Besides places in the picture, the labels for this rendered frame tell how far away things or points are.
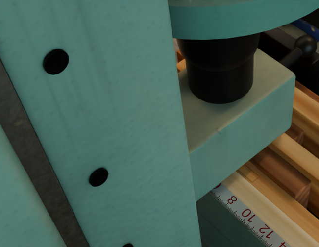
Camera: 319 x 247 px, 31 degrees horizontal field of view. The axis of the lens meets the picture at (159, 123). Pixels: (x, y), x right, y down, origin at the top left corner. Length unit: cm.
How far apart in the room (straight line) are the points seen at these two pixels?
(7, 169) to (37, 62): 5
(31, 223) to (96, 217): 11
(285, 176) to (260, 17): 24
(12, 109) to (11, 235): 5
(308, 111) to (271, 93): 8
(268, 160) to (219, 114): 10
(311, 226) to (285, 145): 7
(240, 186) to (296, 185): 5
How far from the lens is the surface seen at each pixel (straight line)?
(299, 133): 53
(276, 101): 47
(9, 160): 20
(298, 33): 61
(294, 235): 48
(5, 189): 20
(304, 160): 51
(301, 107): 53
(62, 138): 26
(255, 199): 49
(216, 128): 43
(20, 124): 24
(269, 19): 30
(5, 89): 22
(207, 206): 52
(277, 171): 51
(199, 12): 29
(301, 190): 51
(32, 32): 22
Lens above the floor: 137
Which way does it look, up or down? 51 degrees down
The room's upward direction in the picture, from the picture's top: 11 degrees counter-clockwise
